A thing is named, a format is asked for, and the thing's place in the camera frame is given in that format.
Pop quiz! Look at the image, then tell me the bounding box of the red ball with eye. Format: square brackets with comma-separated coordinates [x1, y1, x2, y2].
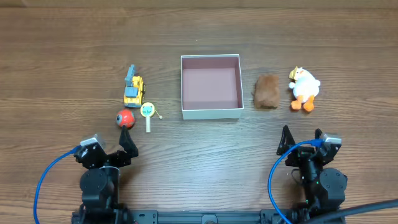
[116, 109, 136, 129]

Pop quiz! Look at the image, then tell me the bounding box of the yellow wooden rattle drum toy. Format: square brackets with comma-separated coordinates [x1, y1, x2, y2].
[140, 102, 163, 133]

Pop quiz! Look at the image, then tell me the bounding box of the white plush duck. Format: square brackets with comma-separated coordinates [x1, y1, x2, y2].
[289, 67, 321, 113]

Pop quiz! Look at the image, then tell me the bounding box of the brown plush toy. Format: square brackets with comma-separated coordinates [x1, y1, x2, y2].
[254, 75, 280, 109]

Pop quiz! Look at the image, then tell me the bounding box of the yellow toy excavator truck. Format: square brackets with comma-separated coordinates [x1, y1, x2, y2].
[123, 64, 146, 108]

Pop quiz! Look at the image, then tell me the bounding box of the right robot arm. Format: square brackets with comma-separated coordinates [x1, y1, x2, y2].
[284, 129, 348, 223]

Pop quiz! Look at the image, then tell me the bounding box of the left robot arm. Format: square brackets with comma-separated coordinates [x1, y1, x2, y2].
[71, 126, 139, 224]

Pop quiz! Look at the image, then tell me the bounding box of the white cardboard box pink inside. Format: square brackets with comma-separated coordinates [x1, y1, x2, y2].
[180, 54, 244, 120]

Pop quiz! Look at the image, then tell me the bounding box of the right blue cable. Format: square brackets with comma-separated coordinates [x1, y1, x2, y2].
[267, 139, 325, 224]

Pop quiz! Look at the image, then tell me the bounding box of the blue cable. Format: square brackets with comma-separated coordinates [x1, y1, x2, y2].
[33, 146, 82, 224]
[267, 139, 325, 224]

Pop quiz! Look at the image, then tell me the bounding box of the left blue cable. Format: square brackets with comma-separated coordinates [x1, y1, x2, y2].
[33, 146, 82, 224]

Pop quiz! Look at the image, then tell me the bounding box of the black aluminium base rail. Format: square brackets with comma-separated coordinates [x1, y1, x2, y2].
[71, 209, 312, 224]

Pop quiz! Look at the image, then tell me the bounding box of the black cable bottom right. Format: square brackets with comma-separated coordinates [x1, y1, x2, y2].
[303, 198, 398, 224]

